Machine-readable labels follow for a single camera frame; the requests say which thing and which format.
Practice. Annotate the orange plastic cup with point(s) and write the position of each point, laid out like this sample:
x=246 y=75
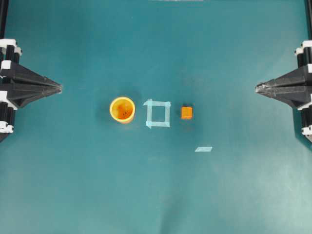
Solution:
x=122 y=110

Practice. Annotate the light blue tape strip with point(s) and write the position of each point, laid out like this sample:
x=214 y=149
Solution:
x=203 y=149

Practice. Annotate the small orange cube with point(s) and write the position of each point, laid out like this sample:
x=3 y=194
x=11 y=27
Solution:
x=186 y=112

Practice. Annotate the black right frame post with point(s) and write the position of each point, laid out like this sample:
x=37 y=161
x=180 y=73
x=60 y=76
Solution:
x=308 y=7

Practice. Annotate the light blue tape square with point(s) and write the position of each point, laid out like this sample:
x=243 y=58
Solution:
x=158 y=113

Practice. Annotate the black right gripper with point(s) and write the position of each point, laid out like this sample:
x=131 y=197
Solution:
x=298 y=98

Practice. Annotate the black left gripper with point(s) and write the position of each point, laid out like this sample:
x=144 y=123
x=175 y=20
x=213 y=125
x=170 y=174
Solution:
x=20 y=95

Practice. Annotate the black frame post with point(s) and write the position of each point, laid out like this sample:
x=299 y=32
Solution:
x=3 y=16
x=308 y=7

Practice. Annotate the black left frame post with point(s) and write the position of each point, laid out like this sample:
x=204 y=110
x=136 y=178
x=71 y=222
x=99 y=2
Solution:
x=3 y=16

